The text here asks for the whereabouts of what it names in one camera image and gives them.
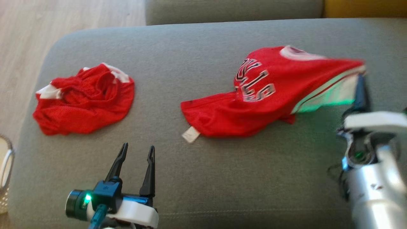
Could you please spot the crumpled red mesh shorts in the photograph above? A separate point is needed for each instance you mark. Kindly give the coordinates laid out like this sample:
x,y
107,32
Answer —
x,y
86,108

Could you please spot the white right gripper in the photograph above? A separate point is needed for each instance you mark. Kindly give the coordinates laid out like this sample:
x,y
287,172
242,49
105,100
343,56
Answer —
x,y
375,121

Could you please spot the grey fabric sofa seat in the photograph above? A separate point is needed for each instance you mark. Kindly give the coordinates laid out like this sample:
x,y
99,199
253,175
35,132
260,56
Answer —
x,y
222,175

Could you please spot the white woven laundry basket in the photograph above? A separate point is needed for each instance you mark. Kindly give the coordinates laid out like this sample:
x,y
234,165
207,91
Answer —
x,y
3,184

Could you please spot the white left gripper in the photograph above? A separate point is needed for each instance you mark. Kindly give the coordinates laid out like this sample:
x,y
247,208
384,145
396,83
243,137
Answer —
x,y
136,213

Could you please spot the grey sofa back cushion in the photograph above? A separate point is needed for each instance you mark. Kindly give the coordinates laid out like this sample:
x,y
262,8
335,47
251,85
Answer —
x,y
222,11

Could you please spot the red basketball jersey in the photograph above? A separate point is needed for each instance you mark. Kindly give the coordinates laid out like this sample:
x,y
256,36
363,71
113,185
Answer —
x,y
229,114

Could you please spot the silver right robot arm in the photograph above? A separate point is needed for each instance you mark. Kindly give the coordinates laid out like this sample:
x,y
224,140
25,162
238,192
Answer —
x,y
375,194

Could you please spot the yellow cushion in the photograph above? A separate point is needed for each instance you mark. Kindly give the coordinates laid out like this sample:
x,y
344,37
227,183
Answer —
x,y
365,8

